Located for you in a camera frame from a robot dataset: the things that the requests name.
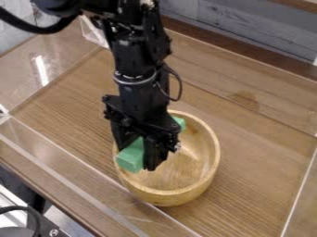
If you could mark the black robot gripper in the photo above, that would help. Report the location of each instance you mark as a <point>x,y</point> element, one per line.
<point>142,101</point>

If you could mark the green rectangular block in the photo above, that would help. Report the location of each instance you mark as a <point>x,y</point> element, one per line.
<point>133,157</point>

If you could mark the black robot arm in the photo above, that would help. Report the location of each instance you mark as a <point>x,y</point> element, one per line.
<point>140,45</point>

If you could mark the brown wooden bowl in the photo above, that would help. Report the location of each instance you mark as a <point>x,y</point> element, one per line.
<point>185,175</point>

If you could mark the clear acrylic tray wall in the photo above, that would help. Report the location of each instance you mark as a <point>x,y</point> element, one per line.
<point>84,192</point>

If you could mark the clear acrylic corner bracket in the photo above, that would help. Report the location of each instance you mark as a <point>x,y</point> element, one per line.
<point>92,33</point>

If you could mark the black metal table frame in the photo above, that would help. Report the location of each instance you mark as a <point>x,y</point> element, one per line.
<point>22,210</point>

